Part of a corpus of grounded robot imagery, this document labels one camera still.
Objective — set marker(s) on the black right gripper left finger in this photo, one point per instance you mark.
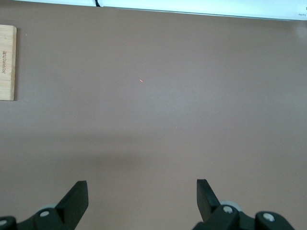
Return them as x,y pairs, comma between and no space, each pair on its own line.
69,208

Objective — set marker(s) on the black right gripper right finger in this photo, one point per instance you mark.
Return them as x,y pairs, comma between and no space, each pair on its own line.
208,206

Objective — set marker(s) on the bamboo cutting board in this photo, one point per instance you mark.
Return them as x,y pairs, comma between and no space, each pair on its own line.
7,72

